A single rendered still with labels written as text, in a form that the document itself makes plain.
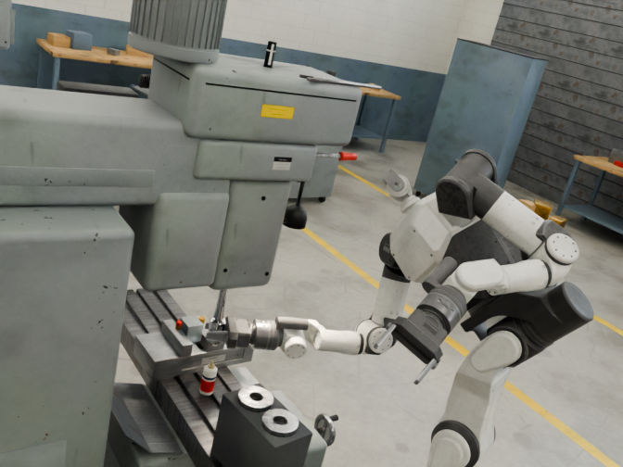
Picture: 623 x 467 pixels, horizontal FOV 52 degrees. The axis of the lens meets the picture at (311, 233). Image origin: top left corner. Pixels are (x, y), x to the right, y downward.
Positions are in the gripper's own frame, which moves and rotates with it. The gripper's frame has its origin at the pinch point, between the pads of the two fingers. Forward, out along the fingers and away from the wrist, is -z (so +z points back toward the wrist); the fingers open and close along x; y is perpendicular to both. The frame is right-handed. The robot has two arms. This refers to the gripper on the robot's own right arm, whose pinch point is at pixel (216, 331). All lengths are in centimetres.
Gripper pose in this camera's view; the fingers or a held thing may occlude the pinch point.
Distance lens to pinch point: 189.9
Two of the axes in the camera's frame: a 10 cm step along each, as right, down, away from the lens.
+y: -2.1, 9.1, 3.5
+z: 9.5, 1.2, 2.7
